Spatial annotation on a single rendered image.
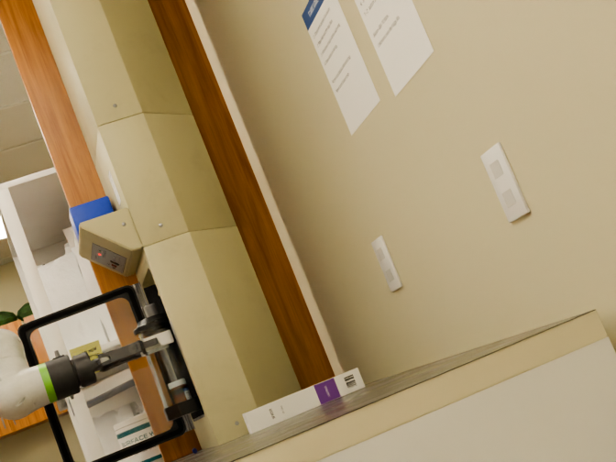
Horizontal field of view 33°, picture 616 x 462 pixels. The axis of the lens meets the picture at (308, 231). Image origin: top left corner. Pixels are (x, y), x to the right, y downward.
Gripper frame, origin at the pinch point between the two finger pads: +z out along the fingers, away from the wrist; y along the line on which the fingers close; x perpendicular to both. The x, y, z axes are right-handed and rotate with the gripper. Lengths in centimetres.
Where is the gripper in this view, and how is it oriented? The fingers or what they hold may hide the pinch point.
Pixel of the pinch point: (159, 342)
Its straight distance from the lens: 248.4
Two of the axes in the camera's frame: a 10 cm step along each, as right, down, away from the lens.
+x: 3.6, 9.2, -1.3
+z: 9.0, -3.1, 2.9
